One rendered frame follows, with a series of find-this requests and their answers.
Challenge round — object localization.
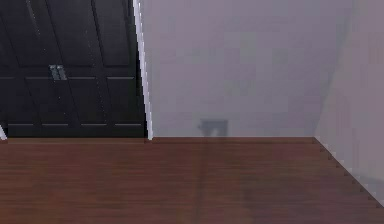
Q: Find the black panelled double door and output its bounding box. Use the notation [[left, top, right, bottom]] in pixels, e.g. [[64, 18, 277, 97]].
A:
[[0, 0, 149, 139]]

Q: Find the grey door handle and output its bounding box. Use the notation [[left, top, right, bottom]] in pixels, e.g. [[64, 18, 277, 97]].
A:
[[56, 64, 68, 81]]

